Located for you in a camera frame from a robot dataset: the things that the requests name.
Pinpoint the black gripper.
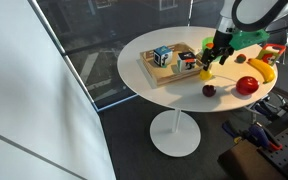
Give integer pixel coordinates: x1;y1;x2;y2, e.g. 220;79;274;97
201;29;235;72

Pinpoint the yellow round toy lemon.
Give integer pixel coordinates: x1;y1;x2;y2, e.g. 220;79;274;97
198;68;214;82

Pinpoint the red toy strawberry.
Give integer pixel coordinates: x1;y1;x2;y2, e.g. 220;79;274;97
235;53;247;64

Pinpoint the black and orange picture cube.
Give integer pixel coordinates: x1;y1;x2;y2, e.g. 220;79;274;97
176;51;197;73

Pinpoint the dark purple toy plum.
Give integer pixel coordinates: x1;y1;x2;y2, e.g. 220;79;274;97
201;84;217;98

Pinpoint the red toy apple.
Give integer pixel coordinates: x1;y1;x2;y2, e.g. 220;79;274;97
235;75;260;96

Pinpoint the yellow toy banana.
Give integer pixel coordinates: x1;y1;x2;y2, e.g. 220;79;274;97
247;57;276;84

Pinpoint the blue and white picture cube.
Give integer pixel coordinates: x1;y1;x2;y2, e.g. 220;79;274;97
153;45;174;69

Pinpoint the wooden tray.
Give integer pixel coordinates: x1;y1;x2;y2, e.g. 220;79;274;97
139;41;206;88

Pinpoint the red object at edge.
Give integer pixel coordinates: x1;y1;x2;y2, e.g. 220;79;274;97
255;43;287;67

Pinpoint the black box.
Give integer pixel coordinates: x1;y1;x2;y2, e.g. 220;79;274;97
217;139;287;180

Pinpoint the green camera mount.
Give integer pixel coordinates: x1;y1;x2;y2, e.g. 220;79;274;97
229;28;271;52

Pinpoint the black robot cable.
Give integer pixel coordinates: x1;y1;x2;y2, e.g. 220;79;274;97
231;0;288;33

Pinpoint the white table pedestal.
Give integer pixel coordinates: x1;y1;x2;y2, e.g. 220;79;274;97
149;108;202;158

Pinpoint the grey window frame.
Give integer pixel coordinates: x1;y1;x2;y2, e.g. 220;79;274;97
27;0;140;113

